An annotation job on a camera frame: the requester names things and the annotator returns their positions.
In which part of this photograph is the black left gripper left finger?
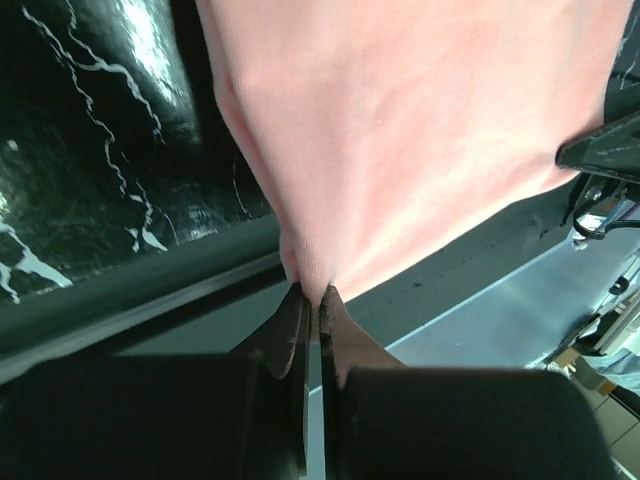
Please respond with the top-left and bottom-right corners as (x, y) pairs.
(1, 285), (311, 479)

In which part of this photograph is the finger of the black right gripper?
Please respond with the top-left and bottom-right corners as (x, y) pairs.
(555, 111), (639, 178)

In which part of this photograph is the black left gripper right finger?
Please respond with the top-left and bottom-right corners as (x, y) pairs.
(319, 287), (615, 479)

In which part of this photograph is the peach t shirt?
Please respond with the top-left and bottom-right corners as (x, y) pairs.
(197, 1), (632, 302)

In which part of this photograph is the aluminium front rail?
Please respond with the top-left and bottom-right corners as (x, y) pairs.
(1, 215), (280, 383)

